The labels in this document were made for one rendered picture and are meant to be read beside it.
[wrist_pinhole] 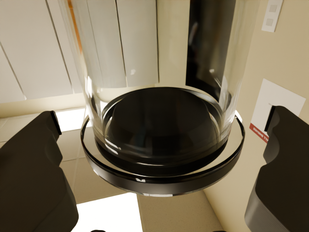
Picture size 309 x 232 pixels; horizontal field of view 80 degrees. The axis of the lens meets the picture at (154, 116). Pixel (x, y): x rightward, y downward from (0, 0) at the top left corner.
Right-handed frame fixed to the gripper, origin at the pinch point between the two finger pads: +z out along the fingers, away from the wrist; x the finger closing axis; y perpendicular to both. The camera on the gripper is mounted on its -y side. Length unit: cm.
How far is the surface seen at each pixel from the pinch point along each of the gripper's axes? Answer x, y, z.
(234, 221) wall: 47, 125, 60
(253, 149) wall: 47, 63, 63
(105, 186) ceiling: -59, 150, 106
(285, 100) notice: 49, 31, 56
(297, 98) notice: 50, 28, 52
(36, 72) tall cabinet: -161, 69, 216
